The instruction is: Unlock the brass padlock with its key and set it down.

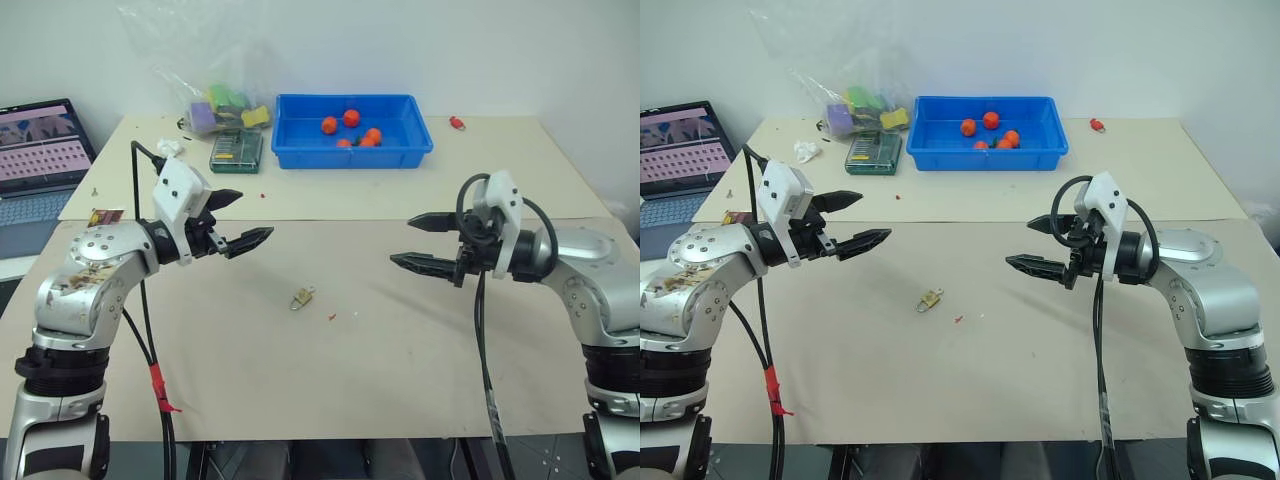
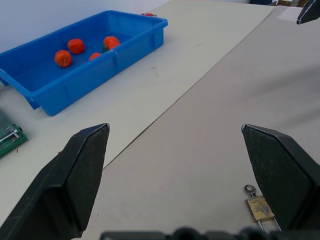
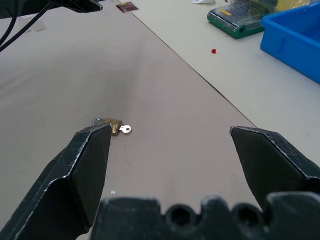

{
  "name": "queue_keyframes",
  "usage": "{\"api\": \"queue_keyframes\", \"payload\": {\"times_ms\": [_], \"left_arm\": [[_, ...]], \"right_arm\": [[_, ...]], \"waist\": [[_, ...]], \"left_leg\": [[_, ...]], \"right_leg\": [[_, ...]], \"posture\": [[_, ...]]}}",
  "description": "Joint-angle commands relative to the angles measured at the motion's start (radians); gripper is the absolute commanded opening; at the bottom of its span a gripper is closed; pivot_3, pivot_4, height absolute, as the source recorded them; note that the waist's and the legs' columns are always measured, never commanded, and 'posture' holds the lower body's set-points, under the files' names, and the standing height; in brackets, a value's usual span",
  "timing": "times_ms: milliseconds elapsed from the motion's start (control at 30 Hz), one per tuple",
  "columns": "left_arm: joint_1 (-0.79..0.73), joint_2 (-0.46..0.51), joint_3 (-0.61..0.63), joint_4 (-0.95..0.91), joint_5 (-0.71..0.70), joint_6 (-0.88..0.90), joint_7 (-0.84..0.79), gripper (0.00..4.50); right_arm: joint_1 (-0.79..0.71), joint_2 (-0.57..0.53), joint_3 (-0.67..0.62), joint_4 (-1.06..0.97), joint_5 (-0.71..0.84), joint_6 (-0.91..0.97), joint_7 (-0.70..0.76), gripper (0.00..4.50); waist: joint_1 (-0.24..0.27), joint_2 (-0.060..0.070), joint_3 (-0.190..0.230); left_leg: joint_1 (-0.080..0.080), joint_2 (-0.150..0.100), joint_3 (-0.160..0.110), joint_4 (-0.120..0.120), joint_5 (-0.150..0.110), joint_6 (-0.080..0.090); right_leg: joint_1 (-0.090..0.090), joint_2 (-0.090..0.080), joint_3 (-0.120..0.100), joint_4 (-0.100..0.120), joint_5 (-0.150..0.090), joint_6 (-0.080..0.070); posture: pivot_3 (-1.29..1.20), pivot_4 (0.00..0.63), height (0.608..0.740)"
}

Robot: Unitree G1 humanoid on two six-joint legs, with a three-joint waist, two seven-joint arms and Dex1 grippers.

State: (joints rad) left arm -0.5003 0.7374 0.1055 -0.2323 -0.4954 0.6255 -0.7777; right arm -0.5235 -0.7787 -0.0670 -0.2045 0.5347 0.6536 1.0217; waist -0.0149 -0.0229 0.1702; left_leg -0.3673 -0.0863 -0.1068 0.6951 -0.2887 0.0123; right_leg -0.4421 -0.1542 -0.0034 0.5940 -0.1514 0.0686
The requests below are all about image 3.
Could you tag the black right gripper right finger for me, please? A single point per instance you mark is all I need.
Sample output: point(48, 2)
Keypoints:
point(270, 165)

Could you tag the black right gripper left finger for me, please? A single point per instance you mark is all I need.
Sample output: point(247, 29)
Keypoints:
point(75, 180)

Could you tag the small brass padlock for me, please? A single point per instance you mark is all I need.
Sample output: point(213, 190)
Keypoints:
point(113, 125)

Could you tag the small red bead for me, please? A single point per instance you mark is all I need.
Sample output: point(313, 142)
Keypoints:
point(213, 51)

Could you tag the blue plastic bin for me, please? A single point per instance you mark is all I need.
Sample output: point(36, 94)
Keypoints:
point(295, 37)

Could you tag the green clear screwdriver bit case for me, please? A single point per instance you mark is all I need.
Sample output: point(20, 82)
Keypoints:
point(237, 20)

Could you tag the clear plastic tape piece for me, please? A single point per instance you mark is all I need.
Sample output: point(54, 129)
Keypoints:
point(37, 26)

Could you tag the white crumpled paper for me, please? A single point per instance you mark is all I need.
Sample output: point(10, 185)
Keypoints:
point(203, 1)

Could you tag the black device at table edge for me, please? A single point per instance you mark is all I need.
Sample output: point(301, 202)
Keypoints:
point(50, 5)

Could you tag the red brown card packet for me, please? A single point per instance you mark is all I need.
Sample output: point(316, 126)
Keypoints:
point(127, 6)

